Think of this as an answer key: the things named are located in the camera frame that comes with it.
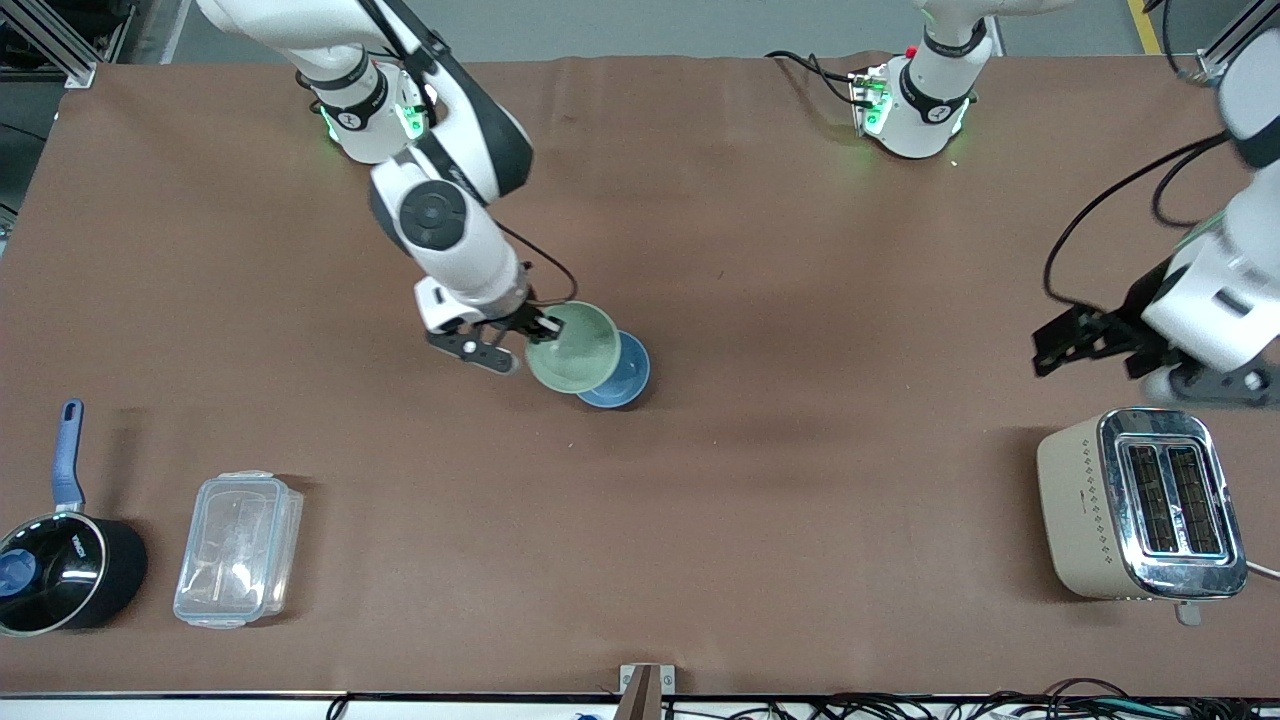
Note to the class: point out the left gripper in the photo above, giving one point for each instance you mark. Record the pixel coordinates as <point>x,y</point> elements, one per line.
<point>1136,306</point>

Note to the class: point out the green bowl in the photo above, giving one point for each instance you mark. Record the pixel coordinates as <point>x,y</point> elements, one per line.
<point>578,350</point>

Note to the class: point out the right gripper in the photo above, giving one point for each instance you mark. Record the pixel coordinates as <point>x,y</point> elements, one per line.
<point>521,319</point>

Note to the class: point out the aluminium frame profile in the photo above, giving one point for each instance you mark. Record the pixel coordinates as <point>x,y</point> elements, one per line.
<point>55,40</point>
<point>1228,45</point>

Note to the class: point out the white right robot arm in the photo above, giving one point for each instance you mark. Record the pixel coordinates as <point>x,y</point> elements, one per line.
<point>455,235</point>

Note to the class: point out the clear plastic lidded container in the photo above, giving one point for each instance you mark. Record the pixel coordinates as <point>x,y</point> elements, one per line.
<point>235,550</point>

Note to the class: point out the blue bowl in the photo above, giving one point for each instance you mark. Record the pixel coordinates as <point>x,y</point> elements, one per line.
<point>628,380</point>

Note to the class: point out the beige chrome toaster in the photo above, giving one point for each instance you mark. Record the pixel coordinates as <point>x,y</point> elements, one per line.
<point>1090,520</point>

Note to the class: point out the glass lid blue knob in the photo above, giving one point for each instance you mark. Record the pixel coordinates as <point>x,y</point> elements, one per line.
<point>55,575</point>

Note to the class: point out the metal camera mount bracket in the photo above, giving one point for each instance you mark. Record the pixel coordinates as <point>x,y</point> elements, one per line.
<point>646,685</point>

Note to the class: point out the brown table cover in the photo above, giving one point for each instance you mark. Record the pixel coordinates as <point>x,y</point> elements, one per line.
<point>640,550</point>

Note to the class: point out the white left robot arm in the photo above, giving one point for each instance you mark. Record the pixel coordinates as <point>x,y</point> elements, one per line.
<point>915,118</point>

